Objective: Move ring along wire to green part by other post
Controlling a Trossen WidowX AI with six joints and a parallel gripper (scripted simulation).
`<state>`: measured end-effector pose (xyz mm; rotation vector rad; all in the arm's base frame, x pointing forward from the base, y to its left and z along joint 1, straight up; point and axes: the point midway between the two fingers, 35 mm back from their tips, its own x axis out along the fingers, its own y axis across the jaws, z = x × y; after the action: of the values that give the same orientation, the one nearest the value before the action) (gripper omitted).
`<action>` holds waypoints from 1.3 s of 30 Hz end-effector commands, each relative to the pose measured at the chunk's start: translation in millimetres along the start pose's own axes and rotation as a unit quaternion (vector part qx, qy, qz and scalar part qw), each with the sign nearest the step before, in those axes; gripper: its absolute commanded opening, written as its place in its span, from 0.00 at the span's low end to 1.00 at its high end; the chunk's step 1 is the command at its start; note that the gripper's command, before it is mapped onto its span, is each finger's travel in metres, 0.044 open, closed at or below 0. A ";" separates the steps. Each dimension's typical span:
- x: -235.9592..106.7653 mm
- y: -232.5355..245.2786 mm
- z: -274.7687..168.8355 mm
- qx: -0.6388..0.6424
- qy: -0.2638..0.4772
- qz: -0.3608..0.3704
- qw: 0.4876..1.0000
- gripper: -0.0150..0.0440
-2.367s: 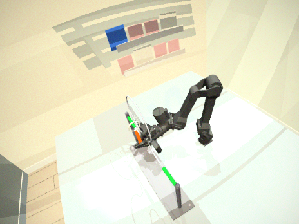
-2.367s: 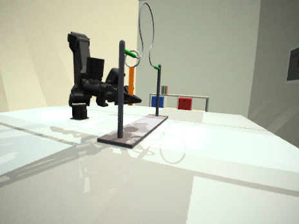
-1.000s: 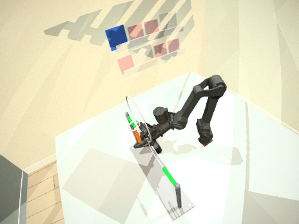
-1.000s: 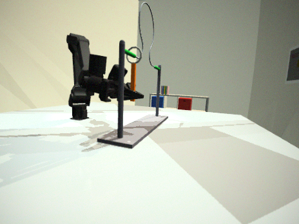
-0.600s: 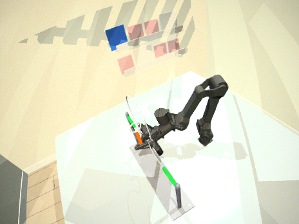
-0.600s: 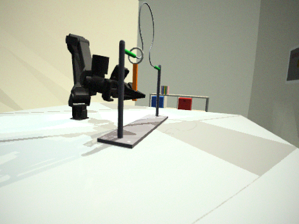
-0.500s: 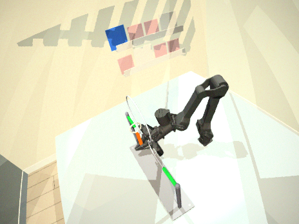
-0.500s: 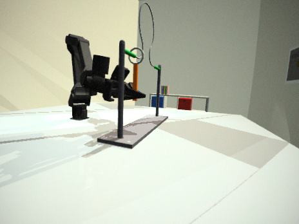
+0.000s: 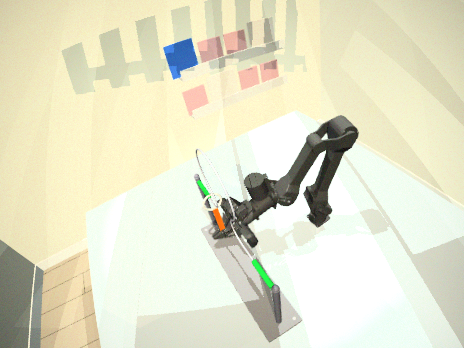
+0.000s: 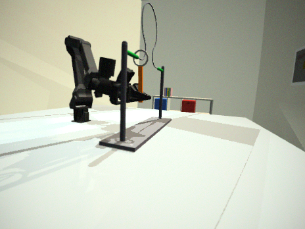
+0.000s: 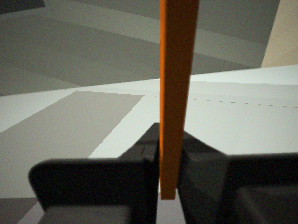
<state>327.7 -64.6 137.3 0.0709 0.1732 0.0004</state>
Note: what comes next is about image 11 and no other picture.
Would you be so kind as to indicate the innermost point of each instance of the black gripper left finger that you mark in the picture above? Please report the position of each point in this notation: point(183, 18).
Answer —
point(131, 180)

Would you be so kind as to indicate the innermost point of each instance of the orange handle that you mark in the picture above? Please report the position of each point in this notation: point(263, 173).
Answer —
point(178, 20)

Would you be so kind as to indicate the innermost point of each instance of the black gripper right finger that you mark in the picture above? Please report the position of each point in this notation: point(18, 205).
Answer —
point(209, 179)

